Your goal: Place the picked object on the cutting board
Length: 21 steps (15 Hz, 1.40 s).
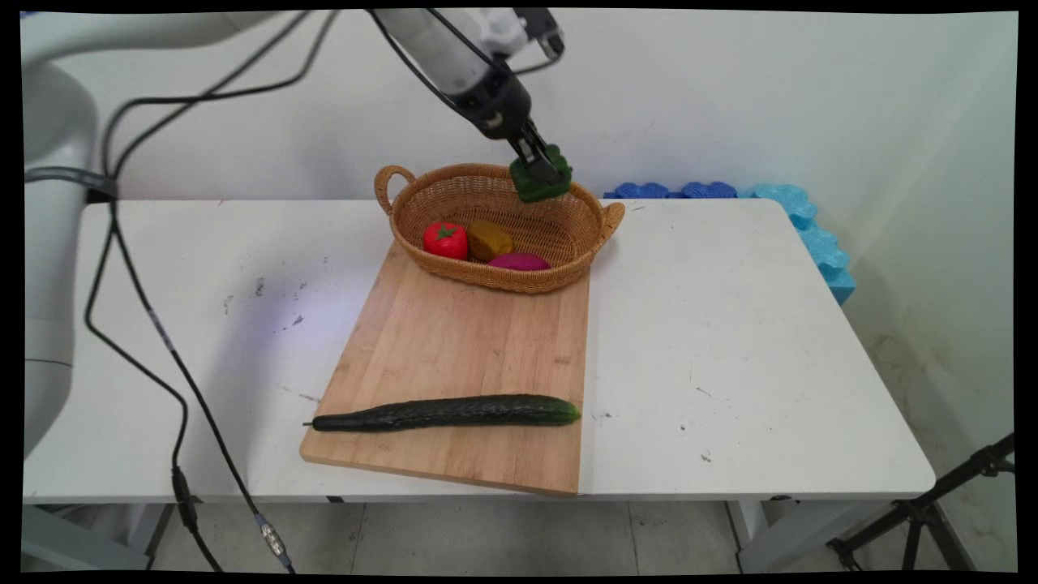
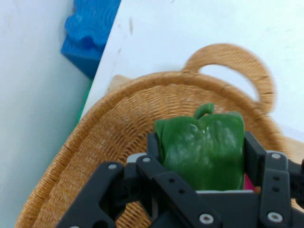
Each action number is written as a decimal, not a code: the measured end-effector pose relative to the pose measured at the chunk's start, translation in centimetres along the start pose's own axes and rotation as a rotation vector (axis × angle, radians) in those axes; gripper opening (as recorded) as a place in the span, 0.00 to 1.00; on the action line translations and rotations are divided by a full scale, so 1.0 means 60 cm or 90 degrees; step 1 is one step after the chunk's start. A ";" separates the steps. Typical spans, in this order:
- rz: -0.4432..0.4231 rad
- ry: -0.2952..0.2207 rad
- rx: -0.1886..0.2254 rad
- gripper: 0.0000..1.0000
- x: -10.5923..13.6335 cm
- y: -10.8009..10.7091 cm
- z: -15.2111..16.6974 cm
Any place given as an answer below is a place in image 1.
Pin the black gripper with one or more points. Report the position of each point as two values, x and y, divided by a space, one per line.
495 105

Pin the green toy bell pepper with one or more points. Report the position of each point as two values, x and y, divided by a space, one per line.
542 183

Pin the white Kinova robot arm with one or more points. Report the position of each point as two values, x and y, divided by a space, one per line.
49 203

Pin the woven wicker basket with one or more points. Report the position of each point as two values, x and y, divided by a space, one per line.
503 223

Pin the yellow-brown toy potato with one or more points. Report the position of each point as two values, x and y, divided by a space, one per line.
489 240

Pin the purple toy sweet potato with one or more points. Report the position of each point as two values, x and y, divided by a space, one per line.
519 262

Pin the red toy tomato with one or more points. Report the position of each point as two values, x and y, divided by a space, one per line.
445 241

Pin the dark blue foam mat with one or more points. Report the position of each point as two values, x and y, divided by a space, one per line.
673 191

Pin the wooden cutting board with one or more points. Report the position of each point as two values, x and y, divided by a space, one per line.
470 365

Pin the long green cucumber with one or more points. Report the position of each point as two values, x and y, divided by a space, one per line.
446 412

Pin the light blue foam mat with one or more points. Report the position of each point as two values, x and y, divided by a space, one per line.
811 235

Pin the white table leg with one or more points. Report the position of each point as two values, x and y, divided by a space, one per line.
754 535
81 539

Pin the black tripod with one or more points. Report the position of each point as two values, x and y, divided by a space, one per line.
916 511

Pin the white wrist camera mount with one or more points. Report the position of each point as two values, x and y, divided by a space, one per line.
527 28

